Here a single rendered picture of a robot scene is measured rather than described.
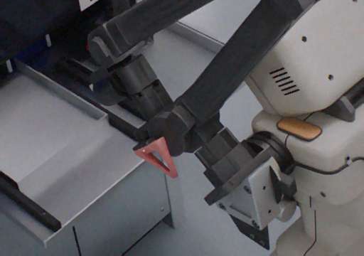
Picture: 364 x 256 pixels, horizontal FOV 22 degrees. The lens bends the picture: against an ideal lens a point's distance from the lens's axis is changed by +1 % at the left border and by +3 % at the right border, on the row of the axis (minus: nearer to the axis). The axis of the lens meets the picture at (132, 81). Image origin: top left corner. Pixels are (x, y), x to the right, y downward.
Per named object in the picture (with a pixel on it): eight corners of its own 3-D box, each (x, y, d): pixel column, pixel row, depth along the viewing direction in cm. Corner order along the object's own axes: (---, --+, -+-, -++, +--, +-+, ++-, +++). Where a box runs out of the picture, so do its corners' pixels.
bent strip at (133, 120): (92, 104, 212) (89, 85, 209) (102, 97, 214) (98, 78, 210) (134, 129, 204) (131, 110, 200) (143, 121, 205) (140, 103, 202)
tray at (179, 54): (73, 69, 223) (71, 58, 221) (147, 17, 235) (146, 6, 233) (171, 128, 203) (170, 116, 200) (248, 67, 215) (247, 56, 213)
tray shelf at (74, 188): (-87, 144, 214) (-90, 139, 212) (130, -2, 246) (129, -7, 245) (46, 248, 184) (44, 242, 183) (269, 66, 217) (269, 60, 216)
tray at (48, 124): (-71, 126, 215) (-76, 115, 212) (18, 67, 227) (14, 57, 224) (20, 194, 194) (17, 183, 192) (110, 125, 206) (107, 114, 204)
